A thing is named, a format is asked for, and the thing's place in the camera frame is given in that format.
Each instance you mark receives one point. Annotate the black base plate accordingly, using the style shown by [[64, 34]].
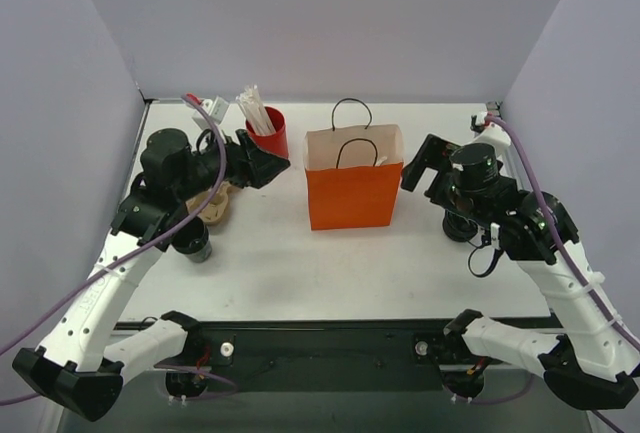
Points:
[[334, 356]]

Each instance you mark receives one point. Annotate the red cylindrical holder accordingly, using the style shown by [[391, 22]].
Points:
[[270, 135]]

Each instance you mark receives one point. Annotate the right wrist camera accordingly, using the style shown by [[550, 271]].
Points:
[[488, 132]]

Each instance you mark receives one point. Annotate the brown cardboard cup carrier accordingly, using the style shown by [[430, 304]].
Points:
[[216, 209]]

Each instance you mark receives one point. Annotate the orange paper bag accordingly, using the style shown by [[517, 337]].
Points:
[[344, 188]]

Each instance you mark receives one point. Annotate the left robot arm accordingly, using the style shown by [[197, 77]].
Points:
[[74, 365]]

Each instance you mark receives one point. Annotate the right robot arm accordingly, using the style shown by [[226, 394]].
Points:
[[593, 362]]

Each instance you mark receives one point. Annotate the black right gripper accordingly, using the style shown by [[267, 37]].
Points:
[[435, 168]]

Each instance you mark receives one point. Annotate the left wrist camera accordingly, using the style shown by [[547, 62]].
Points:
[[215, 109]]

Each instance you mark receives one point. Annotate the white straw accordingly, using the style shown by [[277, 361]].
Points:
[[382, 161]]

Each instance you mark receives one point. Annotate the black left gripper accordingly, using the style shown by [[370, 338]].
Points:
[[242, 159]]

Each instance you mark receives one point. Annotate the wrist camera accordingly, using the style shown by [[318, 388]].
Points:
[[215, 109], [488, 132]]

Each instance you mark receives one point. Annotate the white wrapped straws bundle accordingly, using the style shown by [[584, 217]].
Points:
[[253, 109]]

